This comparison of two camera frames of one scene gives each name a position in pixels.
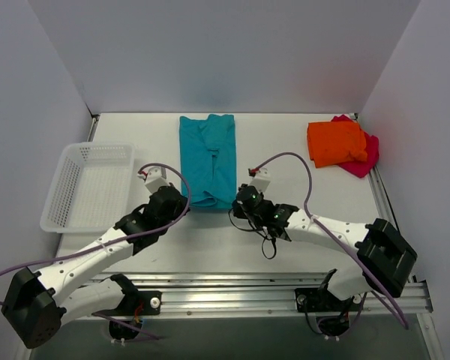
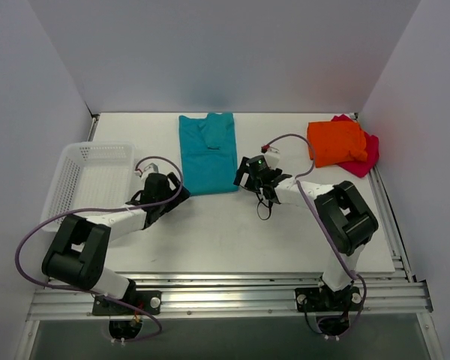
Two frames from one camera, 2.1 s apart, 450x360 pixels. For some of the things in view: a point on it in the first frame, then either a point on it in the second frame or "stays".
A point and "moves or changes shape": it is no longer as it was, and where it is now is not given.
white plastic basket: (92, 190) stays
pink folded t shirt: (364, 168) stays
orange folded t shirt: (331, 143) stays
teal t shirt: (208, 151) moves or changes shape
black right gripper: (242, 202) to (245, 175)
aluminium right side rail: (380, 197) stays
